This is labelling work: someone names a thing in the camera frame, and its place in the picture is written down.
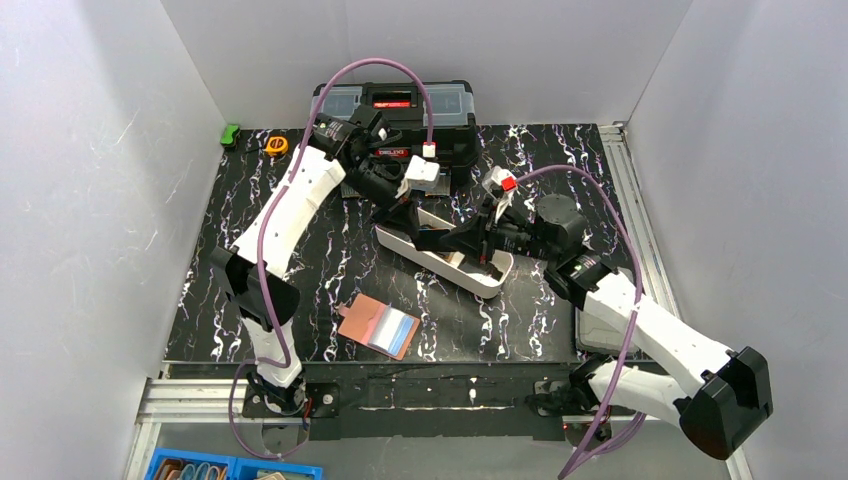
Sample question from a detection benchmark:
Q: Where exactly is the black VIP card stack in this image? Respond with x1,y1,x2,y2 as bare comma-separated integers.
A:
413,225,451,251

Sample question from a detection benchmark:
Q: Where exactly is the white plastic card tray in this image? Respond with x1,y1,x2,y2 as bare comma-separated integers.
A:
375,225,514,299

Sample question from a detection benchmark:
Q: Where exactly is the brown leather card holder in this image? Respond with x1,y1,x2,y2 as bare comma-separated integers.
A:
336,294,421,361

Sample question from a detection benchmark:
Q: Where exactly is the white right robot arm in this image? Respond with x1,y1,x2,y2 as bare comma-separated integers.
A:
413,194,773,460

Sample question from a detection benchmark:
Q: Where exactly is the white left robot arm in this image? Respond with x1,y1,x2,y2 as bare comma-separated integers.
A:
210,106,439,416

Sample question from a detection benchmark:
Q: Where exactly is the black Delixi toolbox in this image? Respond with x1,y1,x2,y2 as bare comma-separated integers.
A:
321,80,482,196

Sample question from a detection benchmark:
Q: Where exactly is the orange tape measure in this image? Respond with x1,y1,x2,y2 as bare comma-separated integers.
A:
264,136,289,157

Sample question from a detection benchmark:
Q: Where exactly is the grey flat box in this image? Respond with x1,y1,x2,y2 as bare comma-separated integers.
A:
574,309,624,356

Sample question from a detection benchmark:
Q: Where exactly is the green small tool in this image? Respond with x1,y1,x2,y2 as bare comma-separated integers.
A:
219,124,241,149

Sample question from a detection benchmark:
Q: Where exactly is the blue plastic bin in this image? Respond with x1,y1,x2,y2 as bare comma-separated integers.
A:
142,448,324,479

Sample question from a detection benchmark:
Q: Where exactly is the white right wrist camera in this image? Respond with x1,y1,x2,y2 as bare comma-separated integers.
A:
482,166,517,216

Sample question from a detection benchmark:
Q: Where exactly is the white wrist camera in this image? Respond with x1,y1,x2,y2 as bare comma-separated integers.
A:
482,166,517,216
395,154,440,198

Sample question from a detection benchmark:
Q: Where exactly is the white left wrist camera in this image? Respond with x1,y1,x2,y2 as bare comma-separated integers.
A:
395,154,440,198

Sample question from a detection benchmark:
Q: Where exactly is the aluminium frame rail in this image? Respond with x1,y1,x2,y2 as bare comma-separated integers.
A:
599,123,753,480

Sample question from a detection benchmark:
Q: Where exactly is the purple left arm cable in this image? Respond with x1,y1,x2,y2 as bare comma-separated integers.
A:
228,58,437,462

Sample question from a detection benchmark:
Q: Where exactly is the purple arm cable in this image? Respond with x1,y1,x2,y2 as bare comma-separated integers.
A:
228,58,437,462
503,164,647,480

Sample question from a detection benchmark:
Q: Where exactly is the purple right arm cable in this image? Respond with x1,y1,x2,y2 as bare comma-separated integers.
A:
503,164,647,480

